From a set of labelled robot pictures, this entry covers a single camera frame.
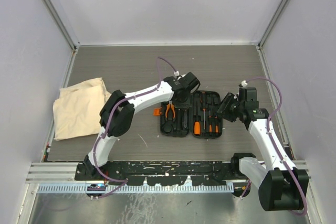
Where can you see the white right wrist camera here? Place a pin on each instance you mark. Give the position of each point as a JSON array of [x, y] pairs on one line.
[[243, 84]]

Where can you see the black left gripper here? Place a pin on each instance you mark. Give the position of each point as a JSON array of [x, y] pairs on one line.
[[185, 104]]

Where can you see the beige cloth bag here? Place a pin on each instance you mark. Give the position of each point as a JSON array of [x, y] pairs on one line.
[[76, 111]]

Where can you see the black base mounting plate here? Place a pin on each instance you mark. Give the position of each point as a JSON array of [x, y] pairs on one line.
[[137, 173]]

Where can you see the orange small tool piece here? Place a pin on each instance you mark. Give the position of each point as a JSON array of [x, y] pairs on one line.
[[157, 112]]

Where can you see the white slotted cable duct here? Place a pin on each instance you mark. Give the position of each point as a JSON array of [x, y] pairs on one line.
[[99, 189]]

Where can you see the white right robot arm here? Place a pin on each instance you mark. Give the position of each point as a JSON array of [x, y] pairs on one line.
[[281, 185]]

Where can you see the small black orange screwdriver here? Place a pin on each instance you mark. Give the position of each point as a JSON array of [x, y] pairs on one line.
[[210, 128]]

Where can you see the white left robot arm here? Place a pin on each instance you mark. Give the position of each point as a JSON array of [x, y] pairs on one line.
[[117, 114]]

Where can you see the orange black slim screwdriver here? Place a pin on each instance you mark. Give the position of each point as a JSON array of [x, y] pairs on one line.
[[216, 124]]

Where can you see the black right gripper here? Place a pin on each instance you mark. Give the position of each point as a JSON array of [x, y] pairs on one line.
[[223, 109]]

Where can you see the orange handled stubby screwdriver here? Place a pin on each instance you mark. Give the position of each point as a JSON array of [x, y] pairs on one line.
[[197, 128]]

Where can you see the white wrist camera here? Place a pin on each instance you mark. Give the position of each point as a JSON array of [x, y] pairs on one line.
[[176, 73], [243, 84]]

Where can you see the black handled large screwdriver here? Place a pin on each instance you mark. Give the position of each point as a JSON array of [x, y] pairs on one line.
[[203, 103]]

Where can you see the orange black pliers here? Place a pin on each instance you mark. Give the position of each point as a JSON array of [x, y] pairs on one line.
[[170, 114]]

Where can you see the black plastic tool case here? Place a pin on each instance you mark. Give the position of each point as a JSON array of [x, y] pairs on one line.
[[195, 113]]

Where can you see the black handled claw hammer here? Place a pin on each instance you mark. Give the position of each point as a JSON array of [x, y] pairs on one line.
[[185, 118]]

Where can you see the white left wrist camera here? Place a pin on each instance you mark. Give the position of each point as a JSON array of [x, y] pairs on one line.
[[176, 73]]

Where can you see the aluminium front rail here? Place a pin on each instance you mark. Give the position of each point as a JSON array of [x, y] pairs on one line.
[[68, 172]]

